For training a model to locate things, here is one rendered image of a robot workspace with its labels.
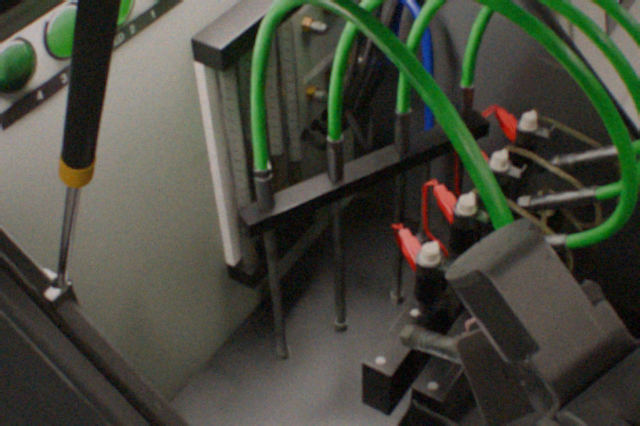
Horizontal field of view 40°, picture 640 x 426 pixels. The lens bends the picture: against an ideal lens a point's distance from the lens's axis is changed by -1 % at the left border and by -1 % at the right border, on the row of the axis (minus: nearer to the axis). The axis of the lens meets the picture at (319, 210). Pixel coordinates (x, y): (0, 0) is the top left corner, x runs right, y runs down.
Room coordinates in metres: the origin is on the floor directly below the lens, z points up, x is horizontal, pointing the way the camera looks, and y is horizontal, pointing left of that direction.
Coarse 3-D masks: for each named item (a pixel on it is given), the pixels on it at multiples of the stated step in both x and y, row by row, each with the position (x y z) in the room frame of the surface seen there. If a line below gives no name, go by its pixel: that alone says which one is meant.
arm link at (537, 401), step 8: (528, 368) 0.30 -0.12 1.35; (528, 376) 0.29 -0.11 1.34; (536, 376) 0.28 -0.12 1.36; (528, 384) 0.29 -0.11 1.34; (536, 384) 0.28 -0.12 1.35; (544, 384) 0.27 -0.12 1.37; (528, 392) 0.29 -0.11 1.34; (536, 392) 0.28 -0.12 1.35; (544, 392) 0.27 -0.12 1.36; (536, 400) 0.27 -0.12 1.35; (544, 400) 0.26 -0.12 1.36; (552, 400) 0.26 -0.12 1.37; (536, 408) 0.28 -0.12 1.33; (544, 408) 0.26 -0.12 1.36
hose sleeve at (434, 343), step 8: (416, 336) 0.47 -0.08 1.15; (424, 336) 0.47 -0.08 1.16; (432, 336) 0.46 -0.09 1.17; (440, 336) 0.46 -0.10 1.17; (416, 344) 0.47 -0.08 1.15; (424, 344) 0.46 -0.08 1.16; (432, 344) 0.45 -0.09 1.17; (440, 344) 0.45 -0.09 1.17; (448, 344) 0.44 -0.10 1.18; (432, 352) 0.45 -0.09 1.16; (440, 352) 0.44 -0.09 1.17; (448, 352) 0.43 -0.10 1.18; (456, 360) 0.43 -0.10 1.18
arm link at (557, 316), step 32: (512, 224) 0.34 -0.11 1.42; (480, 256) 0.32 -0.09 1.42; (512, 256) 0.30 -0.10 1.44; (544, 256) 0.30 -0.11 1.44; (480, 288) 0.30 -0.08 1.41; (512, 288) 0.29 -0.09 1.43; (544, 288) 0.29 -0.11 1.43; (576, 288) 0.29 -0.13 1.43; (480, 320) 0.30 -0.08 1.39; (512, 320) 0.29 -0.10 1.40; (544, 320) 0.28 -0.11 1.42; (576, 320) 0.28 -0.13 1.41; (608, 320) 0.28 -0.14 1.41; (512, 352) 0.28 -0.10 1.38; (544, 352) 0.26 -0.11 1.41; (576, 352) 0.26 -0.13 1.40; (608, 352) 0.27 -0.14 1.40; (576, 384) 0.25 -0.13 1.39; (544, 416) 0.24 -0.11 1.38
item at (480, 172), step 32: (288, 0) 0.62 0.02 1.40; (320, 0) 0.58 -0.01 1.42; (384, 32) 0.52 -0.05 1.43; (256, 64) 0.68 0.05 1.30; (416, 64) 0.50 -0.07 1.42; (256, 96) 0.69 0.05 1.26; (256, 128) 0.69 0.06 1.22; (448, 128) 0.46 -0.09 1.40; (256, 160) 0.70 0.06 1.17; (480, 160) 0.44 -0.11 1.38; (480, 192) 0.42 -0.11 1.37
